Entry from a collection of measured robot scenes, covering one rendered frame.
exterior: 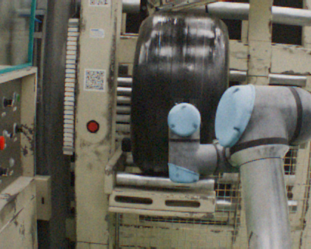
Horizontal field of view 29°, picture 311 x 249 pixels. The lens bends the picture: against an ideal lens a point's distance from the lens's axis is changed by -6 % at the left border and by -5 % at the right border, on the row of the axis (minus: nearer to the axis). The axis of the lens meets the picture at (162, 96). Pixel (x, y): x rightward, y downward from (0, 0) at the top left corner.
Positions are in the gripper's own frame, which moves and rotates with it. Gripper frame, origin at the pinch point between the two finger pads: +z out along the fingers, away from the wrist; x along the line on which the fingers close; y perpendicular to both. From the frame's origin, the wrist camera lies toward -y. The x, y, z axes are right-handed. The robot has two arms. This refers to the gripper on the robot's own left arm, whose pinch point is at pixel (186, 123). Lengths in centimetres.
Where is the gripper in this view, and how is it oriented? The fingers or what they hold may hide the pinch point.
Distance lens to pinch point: 186.6
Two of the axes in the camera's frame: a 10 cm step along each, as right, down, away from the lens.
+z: 0.5, 0.1, 10.0
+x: -10.0, -0.6, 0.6
